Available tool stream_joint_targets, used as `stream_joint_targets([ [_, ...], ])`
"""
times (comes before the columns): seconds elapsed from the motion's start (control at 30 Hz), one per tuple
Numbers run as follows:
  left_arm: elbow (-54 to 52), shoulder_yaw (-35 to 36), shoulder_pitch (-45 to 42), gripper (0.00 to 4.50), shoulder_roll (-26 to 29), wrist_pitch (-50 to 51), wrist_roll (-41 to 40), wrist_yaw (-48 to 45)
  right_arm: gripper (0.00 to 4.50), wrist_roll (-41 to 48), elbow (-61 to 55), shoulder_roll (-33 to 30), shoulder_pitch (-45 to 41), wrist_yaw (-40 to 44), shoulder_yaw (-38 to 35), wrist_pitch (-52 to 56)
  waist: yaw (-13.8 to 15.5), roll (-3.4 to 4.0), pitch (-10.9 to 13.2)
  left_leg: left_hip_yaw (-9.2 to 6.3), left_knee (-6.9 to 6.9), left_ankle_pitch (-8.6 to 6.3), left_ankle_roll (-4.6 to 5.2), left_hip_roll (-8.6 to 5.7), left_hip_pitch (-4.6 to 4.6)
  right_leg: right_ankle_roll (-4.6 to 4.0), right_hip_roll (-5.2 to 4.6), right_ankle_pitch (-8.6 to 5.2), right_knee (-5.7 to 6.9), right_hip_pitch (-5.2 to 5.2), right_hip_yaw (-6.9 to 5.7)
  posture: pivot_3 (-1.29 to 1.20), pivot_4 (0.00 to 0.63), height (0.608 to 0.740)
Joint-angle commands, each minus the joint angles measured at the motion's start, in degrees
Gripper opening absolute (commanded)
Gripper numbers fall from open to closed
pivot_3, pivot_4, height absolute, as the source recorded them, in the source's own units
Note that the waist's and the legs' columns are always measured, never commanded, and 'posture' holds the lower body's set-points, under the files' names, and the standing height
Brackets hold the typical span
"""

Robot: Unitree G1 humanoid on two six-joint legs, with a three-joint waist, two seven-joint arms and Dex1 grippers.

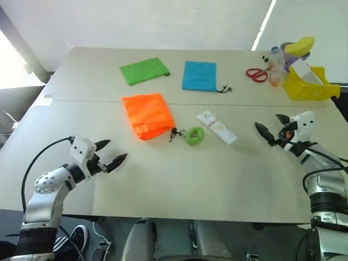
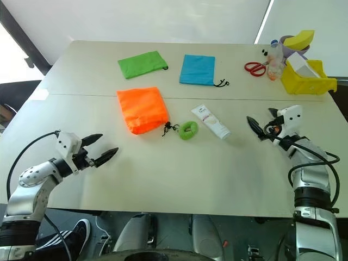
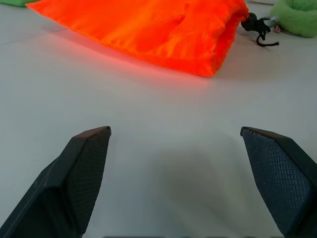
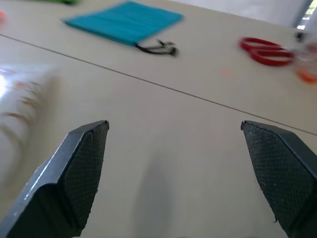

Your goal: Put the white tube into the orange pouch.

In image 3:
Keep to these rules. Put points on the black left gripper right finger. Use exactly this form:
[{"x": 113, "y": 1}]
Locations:
[{"x": 282, "y": 181}]

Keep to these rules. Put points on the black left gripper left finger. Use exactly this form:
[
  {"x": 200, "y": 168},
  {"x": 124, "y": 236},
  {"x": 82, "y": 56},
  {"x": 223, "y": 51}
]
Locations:
[{"x": 62, "y": 188}]

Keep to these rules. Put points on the small grey tag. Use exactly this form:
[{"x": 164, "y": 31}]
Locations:
[{"x": 272, "y": 20}]

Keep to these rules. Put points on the green cloth piece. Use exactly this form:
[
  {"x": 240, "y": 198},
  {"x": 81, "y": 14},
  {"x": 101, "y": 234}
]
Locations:
[{"x": 15, "y": 2}]

